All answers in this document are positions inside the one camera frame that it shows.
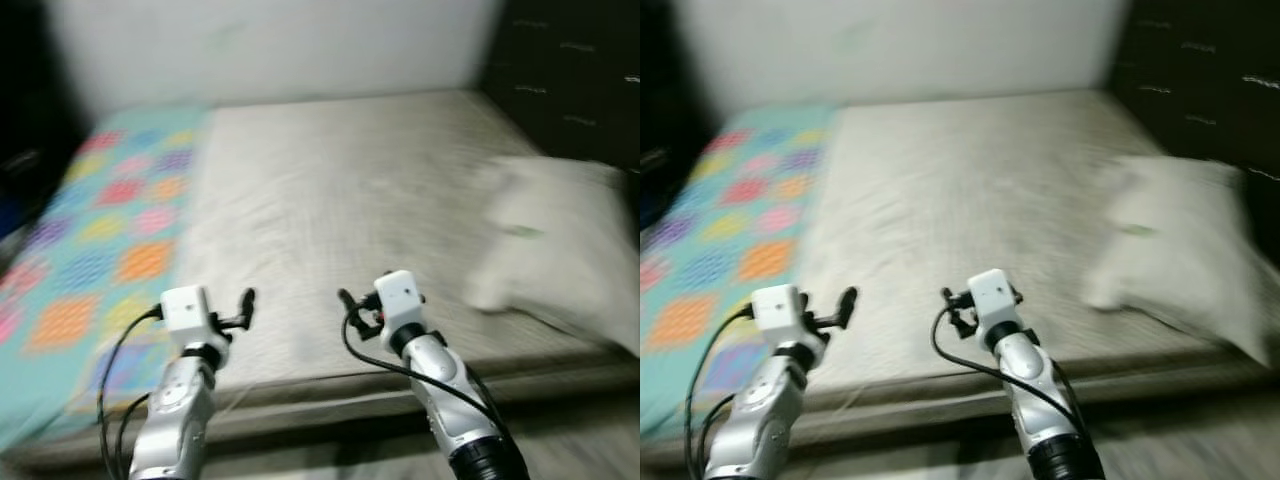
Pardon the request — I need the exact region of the dotted grey quilted mattress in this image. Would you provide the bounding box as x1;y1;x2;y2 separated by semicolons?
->
640;90;1271;471
20;90;641;471

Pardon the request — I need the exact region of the teal blanket with colourful shapes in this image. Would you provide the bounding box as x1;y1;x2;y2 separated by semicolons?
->
640;105;841;441
0;105;216;456

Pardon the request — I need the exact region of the white printed pillow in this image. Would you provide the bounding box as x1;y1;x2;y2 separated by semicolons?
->
1080;155;1271;366
462;155;641;356

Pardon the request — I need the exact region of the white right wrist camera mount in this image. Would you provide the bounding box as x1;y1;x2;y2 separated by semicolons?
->
373;270;426;336
967;268;1019;336

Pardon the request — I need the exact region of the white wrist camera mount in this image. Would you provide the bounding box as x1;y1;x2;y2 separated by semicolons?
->
750;284;826;366
967;268;1019;336
373;270;426;336
160;285;231;366

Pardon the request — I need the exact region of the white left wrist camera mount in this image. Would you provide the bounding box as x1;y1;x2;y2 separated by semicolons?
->
750;284;826;366
160;285;231;366

